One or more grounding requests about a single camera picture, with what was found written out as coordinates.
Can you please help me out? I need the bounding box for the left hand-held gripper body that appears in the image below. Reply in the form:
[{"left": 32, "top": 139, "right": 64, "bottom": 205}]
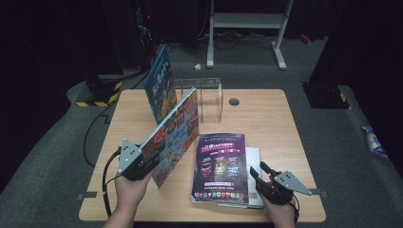
[{"left": 117, "top": 138, "right": 160, "bottom": 182}]

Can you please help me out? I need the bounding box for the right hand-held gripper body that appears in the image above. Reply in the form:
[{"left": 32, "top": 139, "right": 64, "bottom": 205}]
[{"left": 256, "top": 170, "right": 313, "bottom": 205}]

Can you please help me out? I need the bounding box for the white book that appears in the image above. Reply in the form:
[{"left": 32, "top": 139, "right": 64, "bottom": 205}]
[{"left": 218, "top": 146, "right": 265, "bottom": 210}]

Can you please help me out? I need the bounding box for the green and blue picture book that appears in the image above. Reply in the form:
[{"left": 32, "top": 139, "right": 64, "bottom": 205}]
[{"left": 139, "top": 86, "right": 200, "bottom": 188}]

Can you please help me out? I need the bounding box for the purple magazine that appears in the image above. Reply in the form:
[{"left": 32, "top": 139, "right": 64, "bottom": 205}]
[{"left": 190, "top": 132, "right": 250, "bottom": 204}]

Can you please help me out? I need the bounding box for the dark blue picture book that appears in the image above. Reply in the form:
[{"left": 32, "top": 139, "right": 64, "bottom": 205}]
[{"left": 143, "top": 45, "right": 179, "bottom": 126}]

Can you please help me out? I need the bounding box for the clear acrylic book rack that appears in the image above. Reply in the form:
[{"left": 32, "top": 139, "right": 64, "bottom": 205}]
[{"left": 174, "top": 77, "right": 224, "bottom": 124}]

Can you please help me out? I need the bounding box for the person's right hand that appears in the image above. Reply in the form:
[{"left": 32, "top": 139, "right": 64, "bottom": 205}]
[{"left": 259, "top": 194, "right": 297, "bottom": 228}]

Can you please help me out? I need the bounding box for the person's left hand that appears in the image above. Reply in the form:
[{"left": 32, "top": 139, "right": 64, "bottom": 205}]
[{"left": 114, "top": 170, "right": 153, "bottom": 219}]

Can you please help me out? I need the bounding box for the grey tape strip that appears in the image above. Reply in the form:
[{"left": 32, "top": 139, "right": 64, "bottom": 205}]
[
  {"left": 308, "top": 188, "right": 329, "bottom": 199},
  {"left": 77, "top": 191, "right": 99, "bottom": 201}
]

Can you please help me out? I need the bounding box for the blue and white packet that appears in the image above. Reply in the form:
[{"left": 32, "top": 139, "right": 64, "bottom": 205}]
[{"left": 360, "top": 125, "right": 386, "bottom": 157}]

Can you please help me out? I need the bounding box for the black computer tower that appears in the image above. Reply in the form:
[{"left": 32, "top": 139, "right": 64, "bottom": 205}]
[{"left": 101, "top": 0, "right": 160, "bottom": 69}]

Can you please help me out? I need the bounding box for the grey metal stand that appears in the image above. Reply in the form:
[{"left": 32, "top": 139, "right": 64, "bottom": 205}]
[{"left": 206, "top": 0, "right": 294, "bottom": 71}]

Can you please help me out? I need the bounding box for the right hand-held gripper cable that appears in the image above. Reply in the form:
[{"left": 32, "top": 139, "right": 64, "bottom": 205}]
[{"left": 291, "top": 194, "right": 300, "bottom": 222}]

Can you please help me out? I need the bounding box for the hand-held gripper cable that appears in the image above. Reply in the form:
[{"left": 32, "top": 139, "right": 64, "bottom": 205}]
[
  {"left": 102, "top": 146, "right": 123, "bottom": 218},
  {"left": 291, "top": 194, "right": 300, "bottom": 222}
]

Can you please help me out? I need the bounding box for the left hand-held gripper cable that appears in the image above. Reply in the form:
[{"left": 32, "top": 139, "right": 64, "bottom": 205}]
[{"left": 102, "top": 146, "right": 123, "bottom": 218}]

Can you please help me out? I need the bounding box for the black floor cable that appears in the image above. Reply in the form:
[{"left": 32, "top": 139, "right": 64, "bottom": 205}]
[{"left": 83, "top": 44, "right": 175, "bottom": 168}]

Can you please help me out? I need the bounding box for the black post with striped base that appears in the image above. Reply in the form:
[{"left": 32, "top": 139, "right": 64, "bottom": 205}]
[
  {"left": 302, "top": 83, "right": 352, "bottom": 110},
  {"left": 75, "top": 74, "right": 124, "bottom": 108}
]

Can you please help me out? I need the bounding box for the tangle of black cables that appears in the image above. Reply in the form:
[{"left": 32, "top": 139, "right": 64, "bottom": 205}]
[{"left": 198, "top": 29, "right": 277, "bottom": 51}]

